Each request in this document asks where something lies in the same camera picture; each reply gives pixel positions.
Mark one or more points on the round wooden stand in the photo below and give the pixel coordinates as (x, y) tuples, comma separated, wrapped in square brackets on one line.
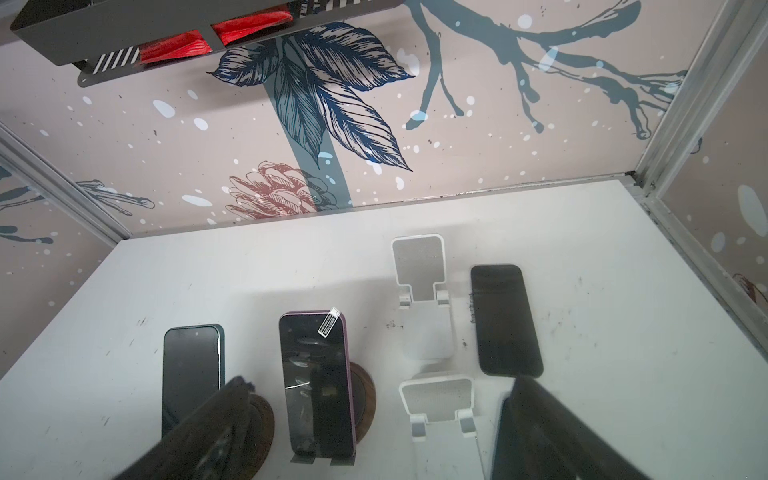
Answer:
[(364, 408), (259, 437)]

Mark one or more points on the white phone stand rear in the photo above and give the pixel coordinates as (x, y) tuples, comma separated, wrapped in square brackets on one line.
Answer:
[(424, 300)]

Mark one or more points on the black phone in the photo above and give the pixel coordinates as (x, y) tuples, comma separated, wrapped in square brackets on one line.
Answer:
[(507, 342)]

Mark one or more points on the aluminium frame corner post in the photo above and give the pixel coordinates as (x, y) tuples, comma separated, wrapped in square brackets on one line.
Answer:
[(22, 161), (728, 48)]

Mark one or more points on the green-edged phone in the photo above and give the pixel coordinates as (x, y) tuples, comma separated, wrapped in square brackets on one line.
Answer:
[(193, 371)]

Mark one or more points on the purple phone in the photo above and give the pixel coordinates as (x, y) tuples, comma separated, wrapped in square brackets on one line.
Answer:
[(318, 385)]

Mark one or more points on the round wooden stand right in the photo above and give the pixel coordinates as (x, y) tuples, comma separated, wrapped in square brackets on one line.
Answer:
[(364, 408)]

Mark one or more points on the round wooden stand left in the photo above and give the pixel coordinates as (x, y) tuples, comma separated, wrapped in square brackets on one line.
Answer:
[(259, 437)]

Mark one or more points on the white folding phone stand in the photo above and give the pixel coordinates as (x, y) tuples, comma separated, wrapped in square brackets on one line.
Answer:
[(442, 426)]

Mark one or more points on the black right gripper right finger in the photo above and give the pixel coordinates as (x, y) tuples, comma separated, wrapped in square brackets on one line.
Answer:
[(545, 440)]

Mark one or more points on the black wire wall basket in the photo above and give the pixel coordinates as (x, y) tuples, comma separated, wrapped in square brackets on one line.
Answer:
[(102, 39)]

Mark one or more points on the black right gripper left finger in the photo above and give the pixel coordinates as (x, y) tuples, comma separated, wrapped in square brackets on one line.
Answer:
[(215, 442)]

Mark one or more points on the aluminium frame right corner post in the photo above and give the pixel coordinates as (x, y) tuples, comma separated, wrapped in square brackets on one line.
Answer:
[(728, 48)]

